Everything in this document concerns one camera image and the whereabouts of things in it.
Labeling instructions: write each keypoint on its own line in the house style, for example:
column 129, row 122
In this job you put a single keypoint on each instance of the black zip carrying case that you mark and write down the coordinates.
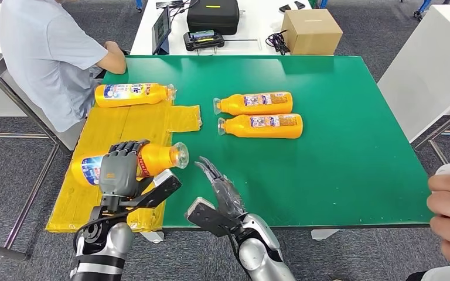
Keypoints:
column 213, row 15

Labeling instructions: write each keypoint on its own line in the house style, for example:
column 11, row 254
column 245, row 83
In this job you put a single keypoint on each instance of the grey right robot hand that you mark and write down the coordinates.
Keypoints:
column 227, row 197

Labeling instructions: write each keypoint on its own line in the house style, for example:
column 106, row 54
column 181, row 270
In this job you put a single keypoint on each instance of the orange detergent bottle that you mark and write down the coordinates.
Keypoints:
column 132, row 96
column 238, row 128
column 159, row 159
column 231, row 105

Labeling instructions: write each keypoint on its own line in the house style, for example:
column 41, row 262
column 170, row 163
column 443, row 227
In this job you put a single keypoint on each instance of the green crate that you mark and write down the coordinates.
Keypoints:
column 313, row 3

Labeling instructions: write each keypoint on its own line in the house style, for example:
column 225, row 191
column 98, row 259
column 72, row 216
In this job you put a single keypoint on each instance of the black tablet on stand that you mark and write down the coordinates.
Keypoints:
column 161, row 27

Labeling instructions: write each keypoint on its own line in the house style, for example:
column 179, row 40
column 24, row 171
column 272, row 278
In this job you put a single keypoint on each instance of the black handheld controller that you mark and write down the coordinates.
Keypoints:
column 203, row 40

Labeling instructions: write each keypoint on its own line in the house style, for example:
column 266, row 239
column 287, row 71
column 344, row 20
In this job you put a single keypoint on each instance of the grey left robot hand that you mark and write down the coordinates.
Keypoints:
column 118, row 174

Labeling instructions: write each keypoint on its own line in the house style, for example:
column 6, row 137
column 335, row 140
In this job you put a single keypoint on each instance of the brown cardboard box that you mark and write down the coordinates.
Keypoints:
column 310, row 33

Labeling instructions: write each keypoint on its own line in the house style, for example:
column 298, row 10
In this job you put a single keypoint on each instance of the steel table leg frame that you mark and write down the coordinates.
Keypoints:
column 440, row 128

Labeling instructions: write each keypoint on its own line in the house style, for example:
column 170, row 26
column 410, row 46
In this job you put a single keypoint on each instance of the white desk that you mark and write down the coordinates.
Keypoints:
column 258, row 19

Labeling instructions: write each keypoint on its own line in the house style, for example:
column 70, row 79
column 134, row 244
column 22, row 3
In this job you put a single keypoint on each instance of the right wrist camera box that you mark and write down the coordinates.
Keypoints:
column 205, row 219

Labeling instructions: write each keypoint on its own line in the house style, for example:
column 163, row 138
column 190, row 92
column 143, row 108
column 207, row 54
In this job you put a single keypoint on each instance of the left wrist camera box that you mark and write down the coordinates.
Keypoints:
column 165, row 180

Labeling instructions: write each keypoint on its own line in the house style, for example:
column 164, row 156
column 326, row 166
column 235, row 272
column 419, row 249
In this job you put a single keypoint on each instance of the white table foot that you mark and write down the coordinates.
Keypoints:
column 152, row 237
column 325, row 234

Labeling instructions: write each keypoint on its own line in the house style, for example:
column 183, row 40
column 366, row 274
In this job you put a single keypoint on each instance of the blue metal cart frame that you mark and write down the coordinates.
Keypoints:
column 139, row 4
column 323, row 3

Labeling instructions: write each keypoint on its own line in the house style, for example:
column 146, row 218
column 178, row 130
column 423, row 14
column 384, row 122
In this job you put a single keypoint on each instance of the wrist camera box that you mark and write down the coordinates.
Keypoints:
column 205, row 219
column 165, row 180

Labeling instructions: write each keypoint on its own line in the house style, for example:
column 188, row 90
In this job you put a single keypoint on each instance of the thin black pen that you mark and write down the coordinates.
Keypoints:
column 242, row 39

